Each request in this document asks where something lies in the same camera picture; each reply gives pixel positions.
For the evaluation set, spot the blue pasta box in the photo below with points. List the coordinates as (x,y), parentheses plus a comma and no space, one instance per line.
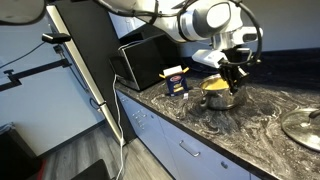
(175,80)

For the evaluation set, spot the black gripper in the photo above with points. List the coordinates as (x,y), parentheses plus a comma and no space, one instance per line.
(232,71)

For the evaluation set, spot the silver drawer handle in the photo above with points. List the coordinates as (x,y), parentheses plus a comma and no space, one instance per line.
(139,114)
(140,123)
(188,149)

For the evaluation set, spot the black camera on stand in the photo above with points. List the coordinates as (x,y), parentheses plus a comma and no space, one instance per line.
(55,38)

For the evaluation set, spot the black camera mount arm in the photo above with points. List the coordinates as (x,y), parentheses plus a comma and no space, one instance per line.
(15,78)

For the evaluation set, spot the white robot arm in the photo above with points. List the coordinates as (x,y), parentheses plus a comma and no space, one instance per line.
(232,28)

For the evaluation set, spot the glass pot lid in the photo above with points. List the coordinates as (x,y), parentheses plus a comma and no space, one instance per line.
(303,126)

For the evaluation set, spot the white cabinet drawer front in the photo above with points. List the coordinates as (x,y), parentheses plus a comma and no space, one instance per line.
(152,136)
(209,165)

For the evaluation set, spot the stainless steel pot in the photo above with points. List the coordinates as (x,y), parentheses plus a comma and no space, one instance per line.
(216,94)

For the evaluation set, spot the stainless steel microwave oven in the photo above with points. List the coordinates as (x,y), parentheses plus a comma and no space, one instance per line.
(139,65)

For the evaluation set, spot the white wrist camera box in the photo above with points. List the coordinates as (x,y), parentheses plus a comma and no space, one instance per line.
(209,57)

